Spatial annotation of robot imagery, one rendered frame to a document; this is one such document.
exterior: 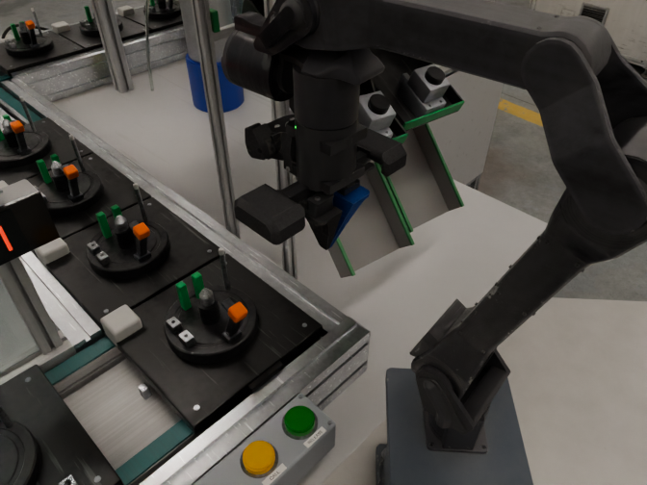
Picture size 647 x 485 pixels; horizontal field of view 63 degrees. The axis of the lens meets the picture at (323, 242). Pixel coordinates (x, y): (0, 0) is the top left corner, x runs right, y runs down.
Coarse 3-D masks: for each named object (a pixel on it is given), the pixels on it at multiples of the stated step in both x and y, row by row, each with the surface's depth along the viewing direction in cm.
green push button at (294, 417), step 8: (296, 408) 70; (304, 408) 70; (288, 416) 69; (296, 416) 69; (304, 416) 69; (312, 416) 69; (288, 424) 68; (296, 424) 68; (304, 424) 68; (312, 424) 68; (296, 432) 68; (304, 432) 68
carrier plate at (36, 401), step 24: (24, 384) 73; (48, 384) 73; (24, 408) 70; (48, 408) 70; (48, 432) 68; (72, 432) 68; (48, 456) 65; (72, 456) 65; (96, 456) 65; (48, 480) 63; (96, 480) 63; (120, 480) 63
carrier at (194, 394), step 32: (224, 256) 80; (192, 288) 87; (224, 288) 84; (256, 288) 87; (128, 320) 79; (160, 320) 82; (192, 320) 79; (224, 320) 79; (256, 320) 79; (288, 320) 82; (128, 352) 77; (160, 352) 77; (192, 352) 75; (224, 352) 75; (256, 352) 77; (288, 352) 77; (160, 384) 73; (192, 384) 73; (224, 384) 73; (192, 416) 69
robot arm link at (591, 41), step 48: (336, 0) 36; (384, 0) 35; (432, 0) 35; (480, 0) 35; (336, 48) 38; (384, 48) 37; (432, 48) 35; (480, 48) 33; (528, 48) 31; (576, 48) 29; (576, 96) 30; (624, 96) 34; (576, 144) 30; (576, 192) 31; (624, 192) 29
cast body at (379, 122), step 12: (360, 96) 74; (372, 96) 73; (384, 96) 73; (360, 108) 73; (372, 108) 72; (384, 108) 72; (360, 120) 74; (372, 120) 72; (384, 120) 74; (384, 132) 76
